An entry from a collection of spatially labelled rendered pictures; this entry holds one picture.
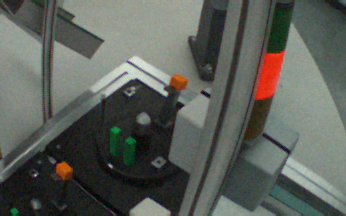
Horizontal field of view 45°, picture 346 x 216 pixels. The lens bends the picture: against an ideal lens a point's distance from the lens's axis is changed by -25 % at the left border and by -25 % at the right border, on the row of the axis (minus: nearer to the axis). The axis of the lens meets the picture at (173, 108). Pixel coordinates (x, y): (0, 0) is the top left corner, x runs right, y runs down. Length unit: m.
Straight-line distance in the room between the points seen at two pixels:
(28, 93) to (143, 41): 0.34
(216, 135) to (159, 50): 0.76
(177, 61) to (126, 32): 0.16
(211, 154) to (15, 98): 0.68
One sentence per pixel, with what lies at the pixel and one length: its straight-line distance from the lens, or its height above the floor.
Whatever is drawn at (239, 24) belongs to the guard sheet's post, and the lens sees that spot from 0.38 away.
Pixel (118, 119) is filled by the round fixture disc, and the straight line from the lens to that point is 0.85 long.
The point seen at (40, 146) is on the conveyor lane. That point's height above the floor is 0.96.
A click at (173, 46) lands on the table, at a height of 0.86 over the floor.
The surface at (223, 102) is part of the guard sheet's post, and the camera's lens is 0.43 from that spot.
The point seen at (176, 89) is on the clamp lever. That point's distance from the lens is 0.80.
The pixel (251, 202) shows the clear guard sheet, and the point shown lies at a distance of 0.49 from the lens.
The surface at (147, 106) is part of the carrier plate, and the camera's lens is 0.90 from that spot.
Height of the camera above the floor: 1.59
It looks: 43 degrees down
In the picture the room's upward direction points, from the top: 10 degrees clockwise
